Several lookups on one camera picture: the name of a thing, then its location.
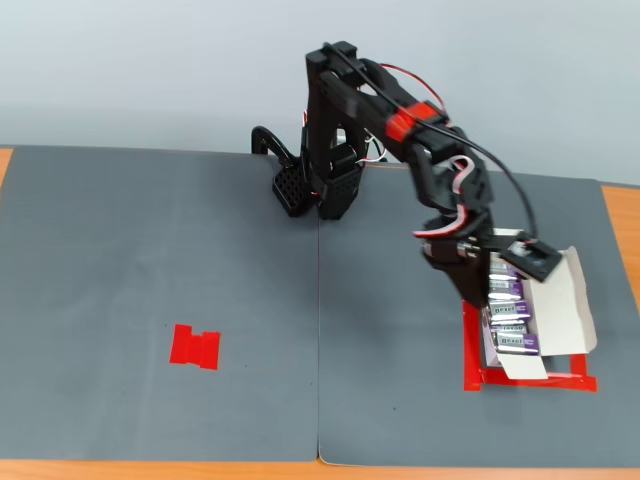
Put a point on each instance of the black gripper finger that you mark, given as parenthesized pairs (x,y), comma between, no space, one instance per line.
(475,287)

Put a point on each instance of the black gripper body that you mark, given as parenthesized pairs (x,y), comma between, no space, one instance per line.
(446,256)

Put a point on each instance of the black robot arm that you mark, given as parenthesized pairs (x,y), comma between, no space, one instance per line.
(320,125)

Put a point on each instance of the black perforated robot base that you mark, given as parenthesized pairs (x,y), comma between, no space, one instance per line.
(340,195)

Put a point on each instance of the purple silver Bexel battery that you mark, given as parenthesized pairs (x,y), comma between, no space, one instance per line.
(507,311)
(505,286)
(515,343)
(509,328)
(500,272)

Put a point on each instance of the white cardboard box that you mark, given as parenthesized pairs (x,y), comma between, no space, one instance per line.
(555,310)

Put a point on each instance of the grey rubber mat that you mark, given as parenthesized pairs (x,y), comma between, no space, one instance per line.
(100,300)
(400,325)

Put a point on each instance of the red tape band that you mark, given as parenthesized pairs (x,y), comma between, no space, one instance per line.
(407,125)

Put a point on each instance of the black table clamp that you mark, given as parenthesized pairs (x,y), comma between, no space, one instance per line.
(275,145)

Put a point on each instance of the red tape patch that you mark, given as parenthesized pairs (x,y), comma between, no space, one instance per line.
(192,347)

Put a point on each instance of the red tape frame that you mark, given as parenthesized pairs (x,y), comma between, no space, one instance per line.
(472,350)

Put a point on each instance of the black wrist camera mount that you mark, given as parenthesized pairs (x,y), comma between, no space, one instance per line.
(535,261)

